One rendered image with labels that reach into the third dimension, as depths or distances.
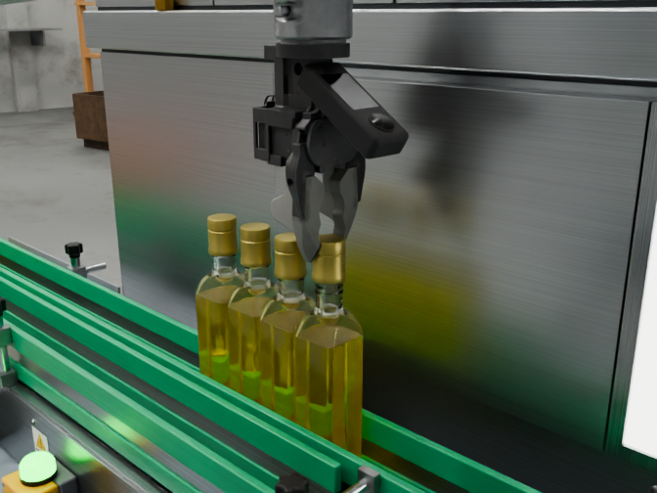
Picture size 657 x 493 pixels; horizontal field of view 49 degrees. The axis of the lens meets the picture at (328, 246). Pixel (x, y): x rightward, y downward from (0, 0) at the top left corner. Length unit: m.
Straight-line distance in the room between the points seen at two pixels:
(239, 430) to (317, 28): 0.44
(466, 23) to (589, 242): 0.24
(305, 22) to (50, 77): 11.49
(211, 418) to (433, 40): 0.49
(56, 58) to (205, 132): 11.07
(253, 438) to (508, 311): 0.31
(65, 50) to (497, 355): 11.61
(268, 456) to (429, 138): 0.39
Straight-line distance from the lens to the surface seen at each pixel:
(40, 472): 1.01
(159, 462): 0.87
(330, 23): 0.68
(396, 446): 0.81
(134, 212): 1.32
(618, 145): 0.69
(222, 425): 0.87
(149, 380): 0.98
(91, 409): 0.97
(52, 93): 12.15
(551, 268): 0.74
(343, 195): 0.73
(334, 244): 0.72
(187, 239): 1.20
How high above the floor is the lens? 1.39
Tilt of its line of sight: 18 degrees down
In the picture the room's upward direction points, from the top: straight up
